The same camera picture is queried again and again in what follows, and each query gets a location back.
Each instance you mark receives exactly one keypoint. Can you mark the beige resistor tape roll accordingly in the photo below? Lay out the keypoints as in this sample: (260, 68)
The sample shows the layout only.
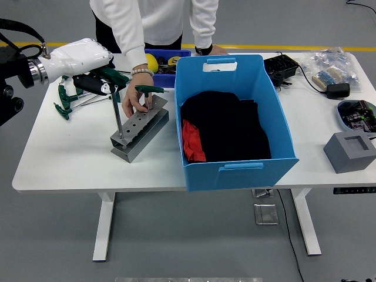
(327, 77)

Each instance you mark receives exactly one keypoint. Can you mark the small metal floor plate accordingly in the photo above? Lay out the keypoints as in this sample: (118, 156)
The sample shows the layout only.
(261, 193)

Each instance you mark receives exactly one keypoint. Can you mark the black table control panel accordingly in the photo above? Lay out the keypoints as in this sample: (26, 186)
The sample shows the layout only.
(354, 190)

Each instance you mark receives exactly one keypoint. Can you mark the black plastic tray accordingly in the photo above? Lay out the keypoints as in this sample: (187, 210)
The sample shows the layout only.
(280, 65)

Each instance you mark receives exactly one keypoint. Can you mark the yellow tape measure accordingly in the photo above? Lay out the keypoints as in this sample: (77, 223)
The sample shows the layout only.
(174, 60)

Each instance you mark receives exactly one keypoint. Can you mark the large blue folding box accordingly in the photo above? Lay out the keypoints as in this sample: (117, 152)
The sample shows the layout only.
(235, 176)

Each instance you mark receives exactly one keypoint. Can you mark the person's left hand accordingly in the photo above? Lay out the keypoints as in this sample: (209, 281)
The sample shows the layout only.
(218, 50)

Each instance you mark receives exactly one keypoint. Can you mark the large metal floor plate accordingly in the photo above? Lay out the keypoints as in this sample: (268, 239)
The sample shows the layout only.
(265, 214)

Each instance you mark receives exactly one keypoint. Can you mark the red cloth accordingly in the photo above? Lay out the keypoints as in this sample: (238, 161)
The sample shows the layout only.
(192, 141)

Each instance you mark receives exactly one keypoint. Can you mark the black cloth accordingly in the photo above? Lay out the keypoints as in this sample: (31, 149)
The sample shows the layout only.
(232, 129)

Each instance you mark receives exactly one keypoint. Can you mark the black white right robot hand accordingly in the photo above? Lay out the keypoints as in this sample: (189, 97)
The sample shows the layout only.
(358, 280)

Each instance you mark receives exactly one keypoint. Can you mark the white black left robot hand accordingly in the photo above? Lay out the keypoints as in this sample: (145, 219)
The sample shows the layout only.
(76, 57)

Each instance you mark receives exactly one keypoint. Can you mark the grey block with recess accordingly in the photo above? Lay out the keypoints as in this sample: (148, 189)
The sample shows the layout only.
(343, 158)

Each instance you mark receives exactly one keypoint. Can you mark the small blue plastic bin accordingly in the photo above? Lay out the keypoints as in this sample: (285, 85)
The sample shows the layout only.
(164, 80)

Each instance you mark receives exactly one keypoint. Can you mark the dark small parts pile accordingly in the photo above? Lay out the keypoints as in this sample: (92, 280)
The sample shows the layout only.
(166, 69)

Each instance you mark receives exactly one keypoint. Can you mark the white table leg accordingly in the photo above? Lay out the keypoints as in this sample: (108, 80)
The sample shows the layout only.
(307, 223)
(103, 229)

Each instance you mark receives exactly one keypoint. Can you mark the black wristband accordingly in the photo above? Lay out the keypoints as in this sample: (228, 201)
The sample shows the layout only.
(203, 50)

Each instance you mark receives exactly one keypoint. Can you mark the light blue dish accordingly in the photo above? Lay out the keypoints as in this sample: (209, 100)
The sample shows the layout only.
(340, 117)

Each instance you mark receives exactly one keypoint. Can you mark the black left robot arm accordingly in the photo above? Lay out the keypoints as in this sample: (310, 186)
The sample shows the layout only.
(11, 73)

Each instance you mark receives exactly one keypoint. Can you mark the grey metal tool rack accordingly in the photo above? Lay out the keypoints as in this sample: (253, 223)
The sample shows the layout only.
(144, 138)

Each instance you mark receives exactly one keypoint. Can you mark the person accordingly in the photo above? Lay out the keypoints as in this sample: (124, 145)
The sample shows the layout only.
(158, 17)

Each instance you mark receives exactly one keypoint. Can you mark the person's right hand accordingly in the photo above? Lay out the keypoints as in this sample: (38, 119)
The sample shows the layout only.
(135, 91)

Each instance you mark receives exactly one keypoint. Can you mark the black cylinder part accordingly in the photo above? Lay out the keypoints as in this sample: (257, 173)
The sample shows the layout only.
(277, 78)

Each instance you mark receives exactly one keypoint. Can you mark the person's left forearm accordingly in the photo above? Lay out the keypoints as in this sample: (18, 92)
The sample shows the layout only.
(201, 32)

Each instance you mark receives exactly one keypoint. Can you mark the clear plastic parts bag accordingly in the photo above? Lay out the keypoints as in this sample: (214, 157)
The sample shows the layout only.
(326, 60)

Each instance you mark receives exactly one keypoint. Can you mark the black power adapter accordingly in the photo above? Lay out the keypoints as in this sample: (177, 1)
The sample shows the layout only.
(338, 91)

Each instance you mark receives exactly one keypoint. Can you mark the electronic components pile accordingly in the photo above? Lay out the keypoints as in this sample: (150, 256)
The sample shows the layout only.
(359, 116)

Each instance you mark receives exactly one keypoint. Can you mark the person's right forearm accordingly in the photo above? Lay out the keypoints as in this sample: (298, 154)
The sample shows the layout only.
(130, 41)

